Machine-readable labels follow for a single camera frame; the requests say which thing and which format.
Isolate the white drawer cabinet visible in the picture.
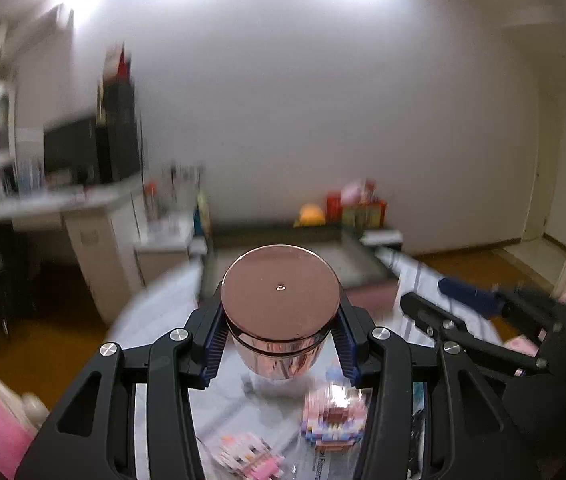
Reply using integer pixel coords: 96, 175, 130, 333
60, 194, 150, 327

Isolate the black computer tower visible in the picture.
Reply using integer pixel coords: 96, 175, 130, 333
95, 79, 145, 184

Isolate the pink white brick toy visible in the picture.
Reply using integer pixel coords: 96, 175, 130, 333
212, 431, 285, 480

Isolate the rose gold metal jar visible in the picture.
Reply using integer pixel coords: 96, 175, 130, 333
220, 244, 341, 380

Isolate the clear bottle with orange cap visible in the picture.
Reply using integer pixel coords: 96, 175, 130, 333
144, 182, 160, 222

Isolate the black computer monitor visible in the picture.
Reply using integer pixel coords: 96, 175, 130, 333
43, 115, 100, 187

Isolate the red and white box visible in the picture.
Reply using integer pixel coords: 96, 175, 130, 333
104, 42, 132, 82

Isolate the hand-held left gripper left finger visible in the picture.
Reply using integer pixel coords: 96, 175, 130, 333
15, 296, 229, 480

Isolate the pink box with black rim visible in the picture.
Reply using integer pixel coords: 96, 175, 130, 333
198, 222, 394, 306

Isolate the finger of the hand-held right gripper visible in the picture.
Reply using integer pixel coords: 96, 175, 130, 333
400, 292, 551, 383
437, 275, 566, 353

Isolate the yellow snack bag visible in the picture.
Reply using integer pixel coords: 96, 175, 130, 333
195, 191, 213, 239

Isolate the white door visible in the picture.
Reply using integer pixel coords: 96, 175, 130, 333
522, 87, 565, 244

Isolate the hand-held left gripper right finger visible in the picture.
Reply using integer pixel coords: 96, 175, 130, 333
332, 297, 539, 480

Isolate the pink purple brick toy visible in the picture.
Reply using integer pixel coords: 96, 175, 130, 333
302, 382, 370, 447

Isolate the white nightstand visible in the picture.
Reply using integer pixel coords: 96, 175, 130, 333
134, 210, 205, 288

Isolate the pink plush toy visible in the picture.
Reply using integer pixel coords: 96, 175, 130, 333
341, 179, 377, 206

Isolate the orange round toy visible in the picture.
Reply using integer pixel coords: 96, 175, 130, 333
294, 203, 327, 227

